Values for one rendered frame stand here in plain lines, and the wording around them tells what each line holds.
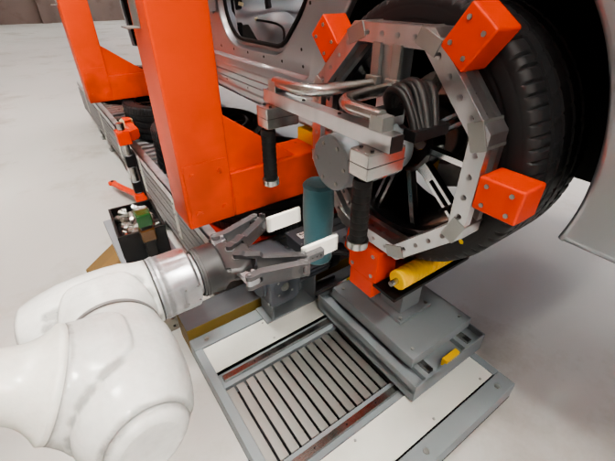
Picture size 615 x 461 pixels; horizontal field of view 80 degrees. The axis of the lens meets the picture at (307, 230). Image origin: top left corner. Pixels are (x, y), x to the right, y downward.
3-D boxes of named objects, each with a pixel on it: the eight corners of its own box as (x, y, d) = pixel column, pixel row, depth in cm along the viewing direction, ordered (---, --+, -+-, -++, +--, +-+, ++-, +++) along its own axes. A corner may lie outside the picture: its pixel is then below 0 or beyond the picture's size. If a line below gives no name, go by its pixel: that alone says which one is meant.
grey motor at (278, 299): (356, 296, 156) (362, 228, 137) (271, 341, 136) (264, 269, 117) (329, 273, 169) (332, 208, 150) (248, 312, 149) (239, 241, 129)
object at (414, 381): (479, 349, 133) (486, 331, 128) (411, 403, 116) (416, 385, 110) (381, 276, 167) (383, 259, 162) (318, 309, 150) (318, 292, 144)
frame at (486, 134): (462, 284, 89) (542, 31, 59) (445, 295, 86) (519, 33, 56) (326, 198, 126) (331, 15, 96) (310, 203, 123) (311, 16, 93)
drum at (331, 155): (412, 179, 92) (422, 123, 84) (347, 203, 81) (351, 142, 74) (372, 161, 101) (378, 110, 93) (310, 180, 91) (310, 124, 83)
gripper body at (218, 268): (188, 278, 59) (241, 257, 63) (209, 309, 53) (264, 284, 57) (179, 240, 54) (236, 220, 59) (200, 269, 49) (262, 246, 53)
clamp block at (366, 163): (403, 170, 67) (407, 143, 64) (366, 183, 63) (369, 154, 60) (383, 162, 71) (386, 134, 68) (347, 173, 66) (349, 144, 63)
